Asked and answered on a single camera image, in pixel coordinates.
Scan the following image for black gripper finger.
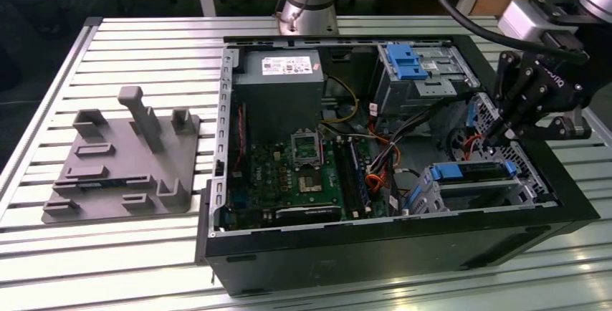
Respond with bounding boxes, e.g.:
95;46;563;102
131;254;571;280
504;108;594;142
482;51;551;146

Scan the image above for hard disk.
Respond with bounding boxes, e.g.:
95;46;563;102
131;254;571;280
428;160;518;185

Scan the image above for metal disk bay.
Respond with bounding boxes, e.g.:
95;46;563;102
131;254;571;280
410;161;560;216

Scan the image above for RAM stick in slot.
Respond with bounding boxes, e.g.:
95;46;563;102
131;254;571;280
348;137;375;217

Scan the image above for black RAM slot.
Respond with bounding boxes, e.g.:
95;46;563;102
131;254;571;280
334;135;358;221

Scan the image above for metal optical drive cage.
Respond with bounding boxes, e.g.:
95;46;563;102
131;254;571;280
374;44;482;120

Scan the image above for black case fan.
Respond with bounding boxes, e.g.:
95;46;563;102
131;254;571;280
446;127;479;161

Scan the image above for blue drive cage latch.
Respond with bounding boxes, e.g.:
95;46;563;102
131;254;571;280
386;44;431;82

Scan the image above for metal socket cover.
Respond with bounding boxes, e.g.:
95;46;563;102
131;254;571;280
290;129;323;168

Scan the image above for grey power supply unit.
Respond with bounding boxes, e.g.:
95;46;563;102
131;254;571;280
232;49;327;144

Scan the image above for CPU socket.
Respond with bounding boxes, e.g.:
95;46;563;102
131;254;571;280
296;171;331;197

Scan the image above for black open PC case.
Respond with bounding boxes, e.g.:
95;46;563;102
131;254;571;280
195;34;602;297

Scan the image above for black graphics card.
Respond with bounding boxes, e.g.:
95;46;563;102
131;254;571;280
274;205;347;223

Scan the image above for green motherboard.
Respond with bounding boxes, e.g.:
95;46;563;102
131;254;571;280
227;124;398;226

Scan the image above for grey parts rack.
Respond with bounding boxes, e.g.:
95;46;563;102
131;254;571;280
42;86;202;225

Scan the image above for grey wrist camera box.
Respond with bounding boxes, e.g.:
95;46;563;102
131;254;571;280
496;0;583;44

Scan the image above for black wire bundle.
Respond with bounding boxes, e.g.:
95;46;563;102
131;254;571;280
375;94;479;147

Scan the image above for yellow wires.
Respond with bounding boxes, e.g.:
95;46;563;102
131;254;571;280
320;75;360;125

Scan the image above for orange wire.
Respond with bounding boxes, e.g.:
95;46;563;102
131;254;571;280
364;171;399;198

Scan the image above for thin red wire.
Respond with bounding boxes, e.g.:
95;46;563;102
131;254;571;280
236;104;248;163

